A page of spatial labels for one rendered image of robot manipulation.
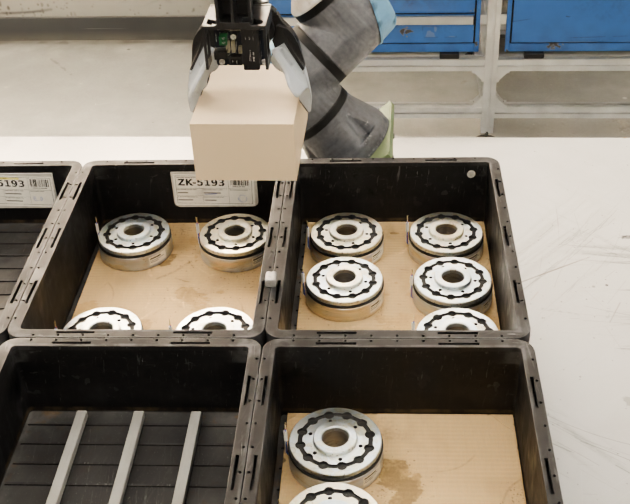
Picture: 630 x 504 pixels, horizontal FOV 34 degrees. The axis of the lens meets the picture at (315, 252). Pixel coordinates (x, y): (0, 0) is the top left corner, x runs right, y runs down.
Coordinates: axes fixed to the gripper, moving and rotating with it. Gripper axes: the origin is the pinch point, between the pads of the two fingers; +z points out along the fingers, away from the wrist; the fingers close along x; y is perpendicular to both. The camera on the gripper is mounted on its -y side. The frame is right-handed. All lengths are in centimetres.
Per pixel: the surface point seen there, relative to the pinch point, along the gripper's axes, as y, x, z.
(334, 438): 30.8, 11.3, 24.5
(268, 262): 9.0, 2.0, 16.7
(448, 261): -1.2, 24.7, 23.7
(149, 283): 0.7, -16.2, 26.7
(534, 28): -186, 58, 72
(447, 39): -186, 31, 75
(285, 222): 0.1, 3.2, 16.7
